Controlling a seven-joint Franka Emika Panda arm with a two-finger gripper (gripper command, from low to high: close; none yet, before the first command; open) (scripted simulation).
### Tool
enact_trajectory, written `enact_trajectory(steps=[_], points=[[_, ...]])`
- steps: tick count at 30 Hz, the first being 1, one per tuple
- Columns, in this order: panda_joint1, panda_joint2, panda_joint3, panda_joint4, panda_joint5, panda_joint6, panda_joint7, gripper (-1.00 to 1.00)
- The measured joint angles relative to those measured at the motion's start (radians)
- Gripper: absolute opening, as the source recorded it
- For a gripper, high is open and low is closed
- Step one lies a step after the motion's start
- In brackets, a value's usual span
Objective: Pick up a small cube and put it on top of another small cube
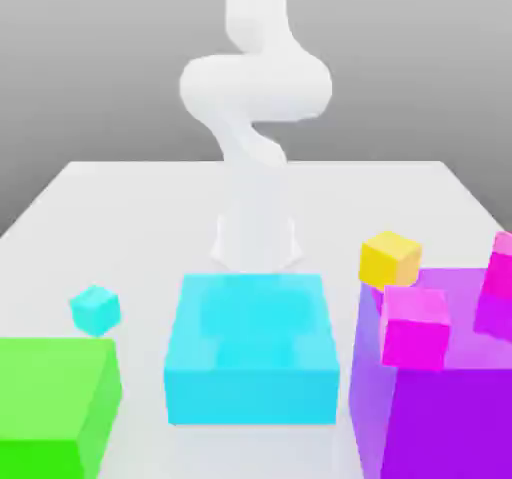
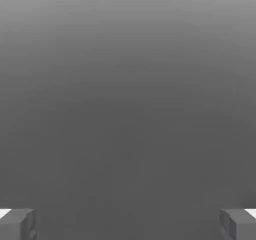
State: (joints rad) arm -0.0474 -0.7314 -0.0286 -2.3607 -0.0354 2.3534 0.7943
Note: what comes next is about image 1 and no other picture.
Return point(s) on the large green box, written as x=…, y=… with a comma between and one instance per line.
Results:
x=44, y=391

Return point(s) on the small cyan cube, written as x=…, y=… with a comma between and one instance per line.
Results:
x=95, y=311

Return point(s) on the large cyan box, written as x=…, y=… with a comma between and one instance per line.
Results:
x=252, y=383

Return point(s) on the small yellow cube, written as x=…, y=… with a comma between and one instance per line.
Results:
x=384, y=261

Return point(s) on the large purple box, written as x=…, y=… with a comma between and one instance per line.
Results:
x=448, y=423

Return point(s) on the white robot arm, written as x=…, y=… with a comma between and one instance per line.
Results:
x=256, y=87

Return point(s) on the small magenta cube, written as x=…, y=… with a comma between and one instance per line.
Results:
x=414, y=335
x=498, y=299

